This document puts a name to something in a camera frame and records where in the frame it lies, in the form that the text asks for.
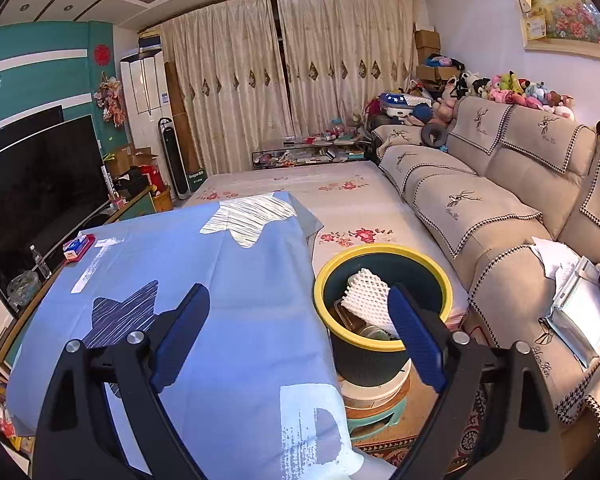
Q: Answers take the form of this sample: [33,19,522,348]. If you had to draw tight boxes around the beige patterned curtains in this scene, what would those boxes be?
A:
[159,0,428,174]

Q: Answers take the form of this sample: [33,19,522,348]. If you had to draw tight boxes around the beige cushioned sofa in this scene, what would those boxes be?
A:
[373,98,600,427]

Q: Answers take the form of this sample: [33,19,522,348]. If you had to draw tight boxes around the low cluttered glass table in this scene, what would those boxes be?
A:
[251,133,370,169]

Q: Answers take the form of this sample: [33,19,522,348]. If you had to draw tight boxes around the clear water bottle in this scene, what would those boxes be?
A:
[30,245,52,280]

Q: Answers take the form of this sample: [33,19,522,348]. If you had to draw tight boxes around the green plastic stool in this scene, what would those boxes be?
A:
[346,398,407,442]

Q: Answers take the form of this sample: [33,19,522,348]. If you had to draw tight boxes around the glass bowl with plants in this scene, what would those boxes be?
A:
[6,270,42,311]

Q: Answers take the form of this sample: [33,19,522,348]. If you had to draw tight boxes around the colourful hanging wall ornament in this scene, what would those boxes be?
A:
[94,72,126,128]

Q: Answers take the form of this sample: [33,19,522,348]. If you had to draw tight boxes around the white foam fruit net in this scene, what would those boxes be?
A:
[341,268,398,337]

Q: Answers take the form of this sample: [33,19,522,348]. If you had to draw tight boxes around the red cloth pad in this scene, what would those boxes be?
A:
[61,234,97,265]

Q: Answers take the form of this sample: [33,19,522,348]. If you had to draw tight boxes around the black tower fan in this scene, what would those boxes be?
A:
[158,117,190,200]

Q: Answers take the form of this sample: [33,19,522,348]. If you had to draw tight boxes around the blue star tablecloth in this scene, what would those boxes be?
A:
[5,190,366,480]

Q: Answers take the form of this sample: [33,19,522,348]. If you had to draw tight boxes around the floral covered low bed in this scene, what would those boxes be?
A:
[184,162,468,328]

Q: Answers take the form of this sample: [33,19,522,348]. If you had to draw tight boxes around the brown plastic food container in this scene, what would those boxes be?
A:
[329,299,367,335]

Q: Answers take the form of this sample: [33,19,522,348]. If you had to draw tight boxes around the stacked cardboard boxes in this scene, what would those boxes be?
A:
[415,29,460,82]

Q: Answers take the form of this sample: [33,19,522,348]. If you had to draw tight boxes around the white papers on sofa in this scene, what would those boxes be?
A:
[531,237,600,368]

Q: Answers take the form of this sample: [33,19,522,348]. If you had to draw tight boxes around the green yellow tv cabinet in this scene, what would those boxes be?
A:
[0,186,157,368]

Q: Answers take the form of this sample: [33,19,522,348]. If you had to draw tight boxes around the yellow rimmed green trash bin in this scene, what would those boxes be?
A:
[314,243,453,387]

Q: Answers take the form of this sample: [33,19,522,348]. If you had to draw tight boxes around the blue tissue pack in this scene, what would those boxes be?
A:
[61,234,92,261]

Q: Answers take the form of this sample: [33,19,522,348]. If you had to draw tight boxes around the framed flower painting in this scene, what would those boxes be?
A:
[516,0,600,61]

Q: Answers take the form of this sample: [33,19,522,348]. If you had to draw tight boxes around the black flat television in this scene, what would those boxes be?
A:
[0,115,109,287]

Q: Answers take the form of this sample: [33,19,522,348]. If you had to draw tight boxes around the pile of plush toys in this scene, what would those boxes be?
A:
[367,70,574,145]

